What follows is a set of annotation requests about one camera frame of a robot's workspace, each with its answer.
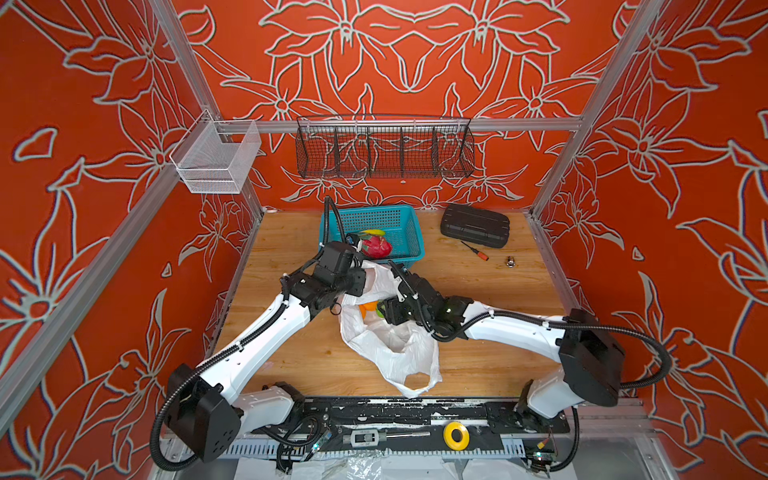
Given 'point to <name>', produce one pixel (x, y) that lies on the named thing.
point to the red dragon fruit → (376, 247)
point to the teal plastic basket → (400, 223)
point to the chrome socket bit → (511, 262)
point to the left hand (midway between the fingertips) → (358, 269)
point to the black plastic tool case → (476, 226)
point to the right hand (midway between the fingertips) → (379, 303)
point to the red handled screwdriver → (480, 254)
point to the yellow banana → (374, 231)
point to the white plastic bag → (392, 351)
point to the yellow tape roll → (448, 439)
